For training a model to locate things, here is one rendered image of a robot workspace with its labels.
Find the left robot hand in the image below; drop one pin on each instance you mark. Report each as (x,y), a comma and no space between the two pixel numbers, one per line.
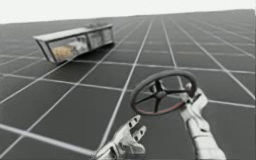
(128,139)

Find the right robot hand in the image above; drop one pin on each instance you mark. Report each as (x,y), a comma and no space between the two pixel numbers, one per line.
(194,103)

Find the dark steering wheel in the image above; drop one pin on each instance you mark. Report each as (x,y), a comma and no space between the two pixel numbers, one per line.
(160,94)

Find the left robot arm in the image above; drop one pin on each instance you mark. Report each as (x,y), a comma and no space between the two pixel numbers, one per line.
(104,153)

